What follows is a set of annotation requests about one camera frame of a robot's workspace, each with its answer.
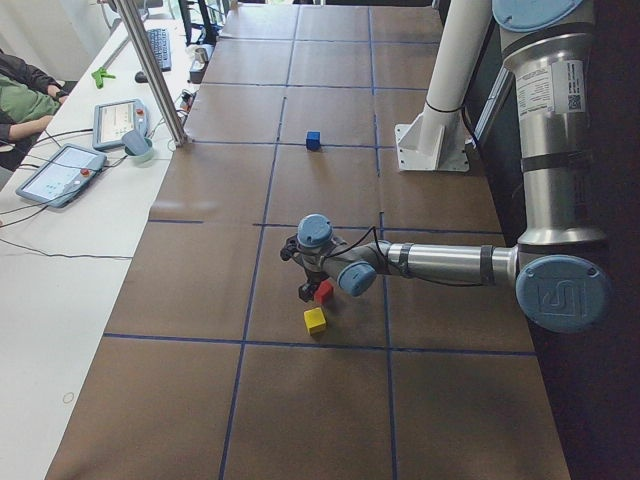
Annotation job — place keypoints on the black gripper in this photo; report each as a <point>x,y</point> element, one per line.
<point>312,274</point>

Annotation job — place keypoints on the red wooden cube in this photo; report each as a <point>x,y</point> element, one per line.
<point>324,292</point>

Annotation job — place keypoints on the yellow wooden cube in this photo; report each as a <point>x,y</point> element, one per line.
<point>315,320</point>

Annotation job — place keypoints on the blue wooden cube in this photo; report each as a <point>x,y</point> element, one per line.
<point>313,140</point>

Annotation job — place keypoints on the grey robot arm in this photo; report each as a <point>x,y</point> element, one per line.
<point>535,52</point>

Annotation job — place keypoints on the metal cup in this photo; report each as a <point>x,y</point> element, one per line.
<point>201,55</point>

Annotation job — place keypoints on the far teach pendant tablet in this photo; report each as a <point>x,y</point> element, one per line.
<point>113,120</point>

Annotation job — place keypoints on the teach pendant tablet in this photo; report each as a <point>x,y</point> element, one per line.
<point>113,120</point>
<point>63,177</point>

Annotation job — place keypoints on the black computer mouse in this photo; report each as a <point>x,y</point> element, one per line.
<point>140,77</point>

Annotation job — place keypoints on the near teach pendant tablet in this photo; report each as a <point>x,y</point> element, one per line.
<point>63,177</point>

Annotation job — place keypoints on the black keyboard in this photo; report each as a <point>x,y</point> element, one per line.
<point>159,40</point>

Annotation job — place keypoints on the green plastic clamp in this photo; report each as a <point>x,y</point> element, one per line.
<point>100,75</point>

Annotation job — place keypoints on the seated person green shirt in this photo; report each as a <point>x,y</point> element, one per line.
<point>29,100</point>

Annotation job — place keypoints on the white camera post with base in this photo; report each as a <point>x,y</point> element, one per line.
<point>435,140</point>

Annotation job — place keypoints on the aluminium frame post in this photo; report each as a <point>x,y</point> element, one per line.
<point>138,36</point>

